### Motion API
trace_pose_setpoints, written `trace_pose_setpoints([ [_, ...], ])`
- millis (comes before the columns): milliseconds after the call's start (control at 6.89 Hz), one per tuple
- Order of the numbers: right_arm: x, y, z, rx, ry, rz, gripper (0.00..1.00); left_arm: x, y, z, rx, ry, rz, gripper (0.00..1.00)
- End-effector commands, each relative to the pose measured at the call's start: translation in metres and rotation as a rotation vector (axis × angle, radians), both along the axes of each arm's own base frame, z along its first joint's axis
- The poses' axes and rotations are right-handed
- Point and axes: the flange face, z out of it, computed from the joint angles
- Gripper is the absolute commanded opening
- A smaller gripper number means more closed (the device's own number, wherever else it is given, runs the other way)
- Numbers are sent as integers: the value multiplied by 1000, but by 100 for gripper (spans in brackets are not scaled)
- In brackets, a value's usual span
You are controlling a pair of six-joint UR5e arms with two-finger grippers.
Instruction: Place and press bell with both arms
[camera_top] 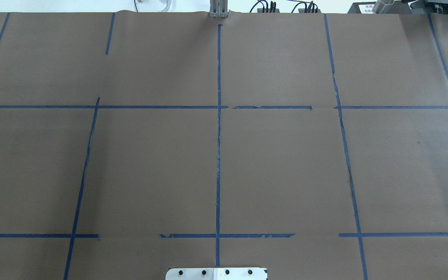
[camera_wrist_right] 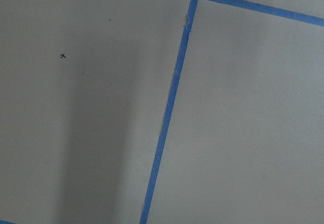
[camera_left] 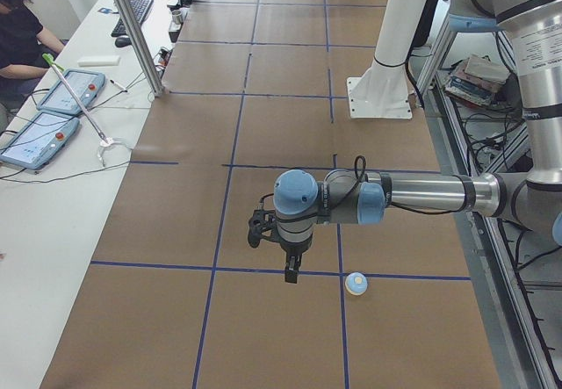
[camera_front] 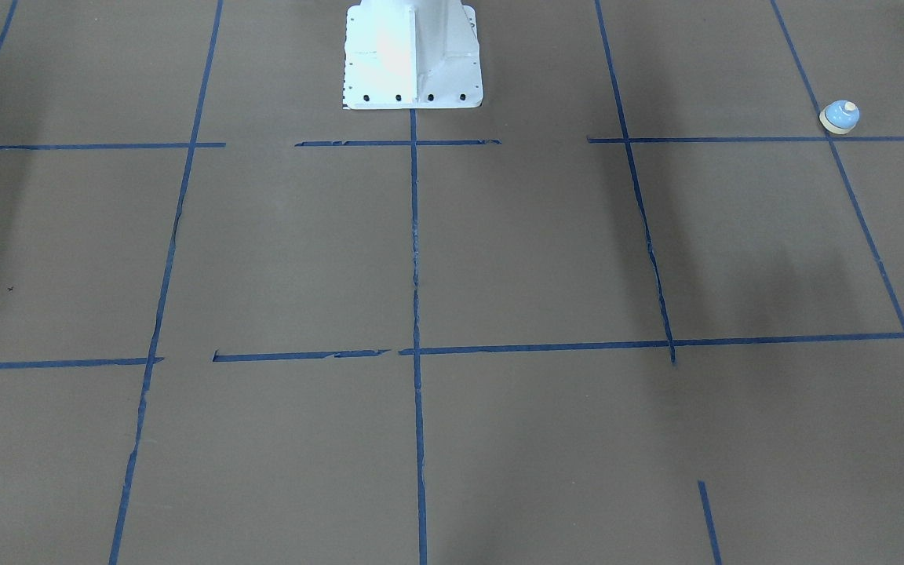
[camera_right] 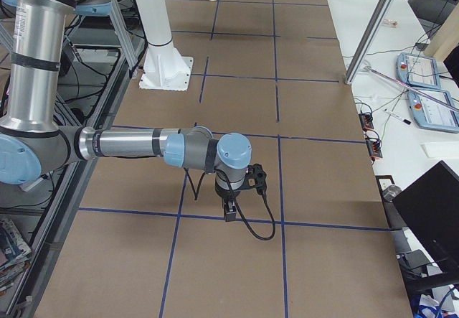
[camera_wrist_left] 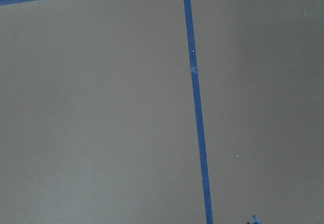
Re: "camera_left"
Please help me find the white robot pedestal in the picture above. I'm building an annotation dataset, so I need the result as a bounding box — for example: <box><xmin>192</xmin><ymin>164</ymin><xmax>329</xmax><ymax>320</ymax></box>
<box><xmin>347</xmin><ymin>0</ymin><xmax>427</xmax><ymax>119</ymax></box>

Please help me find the white foam block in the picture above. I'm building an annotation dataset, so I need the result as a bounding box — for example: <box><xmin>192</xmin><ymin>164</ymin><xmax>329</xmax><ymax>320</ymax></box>
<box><xmin>76</xmin><ymin>54</ymin><xmax>121</xmax><ymax>67</ymax></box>

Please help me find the small metal cup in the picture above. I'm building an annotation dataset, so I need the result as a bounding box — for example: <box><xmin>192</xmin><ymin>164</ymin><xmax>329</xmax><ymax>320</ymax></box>
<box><xmin>171</xmin><ymin>10</ymin><xmax>184</xmax><ymax>25</ymax></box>

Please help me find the black keyboard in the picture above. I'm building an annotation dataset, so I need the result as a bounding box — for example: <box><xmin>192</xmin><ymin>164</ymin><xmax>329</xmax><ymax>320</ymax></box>
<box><xmin>111</xmin><ymin>0</ymin><xmax>154</xmax><ymax>38</ymax></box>

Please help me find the black computer mouse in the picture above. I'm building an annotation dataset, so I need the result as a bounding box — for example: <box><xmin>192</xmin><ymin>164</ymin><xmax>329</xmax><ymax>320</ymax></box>
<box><xmin>114</xmin><ymin>35</ymin><xmax>132</xmax><ymax>48</ymax></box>

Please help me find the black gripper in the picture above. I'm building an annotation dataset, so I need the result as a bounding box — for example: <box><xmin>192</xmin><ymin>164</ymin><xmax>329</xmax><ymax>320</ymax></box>
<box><xmin>279</xmin><ymin>234</ymin><xmax>313</xmax><ymax>284</ymax></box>

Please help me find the green handled reacher grabber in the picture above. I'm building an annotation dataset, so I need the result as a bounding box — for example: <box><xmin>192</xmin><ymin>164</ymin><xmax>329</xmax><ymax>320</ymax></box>
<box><xmin>42</xmin><ymin>53</ymin><xmax>131</xmax><ymax>168</ymax></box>

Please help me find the person in black shirt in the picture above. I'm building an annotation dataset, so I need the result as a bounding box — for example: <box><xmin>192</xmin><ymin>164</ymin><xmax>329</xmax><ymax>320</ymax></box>
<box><xmin>1</xmin><ymin>0</ymin><xmax>65</xmax><ymax>100</ymax></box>

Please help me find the upper blue teach pendant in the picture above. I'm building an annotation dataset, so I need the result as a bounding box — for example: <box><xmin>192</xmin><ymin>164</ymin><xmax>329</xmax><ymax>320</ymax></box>
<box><xmin>36</xmin><ymin>68</ymin><xmax>107</xmax><ymax>115</ymax></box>

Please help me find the lower blue teach pendant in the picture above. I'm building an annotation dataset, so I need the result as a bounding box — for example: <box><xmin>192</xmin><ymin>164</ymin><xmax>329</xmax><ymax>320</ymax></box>
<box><xmin>1</xmin><ymin>111</ymin><xmax>80</xmax><ymax>170</ymax></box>

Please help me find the blue teach pendant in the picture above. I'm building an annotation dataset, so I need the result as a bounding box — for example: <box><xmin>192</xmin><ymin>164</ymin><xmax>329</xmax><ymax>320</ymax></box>
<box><xmin>1</xmin><ymin>111</ymin><xmax>80</xmax><ymax>170</ymax></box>
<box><xmin>36</xmin><ymin>68</ymin><xmax>107</xmax><ymax>115</ymax></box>

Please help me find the stack of books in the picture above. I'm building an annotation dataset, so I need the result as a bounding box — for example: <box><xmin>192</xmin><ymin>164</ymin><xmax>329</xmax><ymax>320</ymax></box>
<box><xmin>444</xmin><ymin>54</ymin><xmax>510</xmax><ymax>106</ymax></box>

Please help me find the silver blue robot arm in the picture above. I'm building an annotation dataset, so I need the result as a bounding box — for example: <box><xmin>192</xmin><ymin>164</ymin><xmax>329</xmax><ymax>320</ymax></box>
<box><xmin>268</xmin><ymin>0</ymin><xmax>561</xmax><ymax>283</ymax></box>

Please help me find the aluminium frame post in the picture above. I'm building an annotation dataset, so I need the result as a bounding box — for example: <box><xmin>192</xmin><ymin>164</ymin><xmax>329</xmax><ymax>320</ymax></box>
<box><xmin>113</xmin><ymin>0</ymin><xmax>164</xmax><ymax>98</ymax></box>

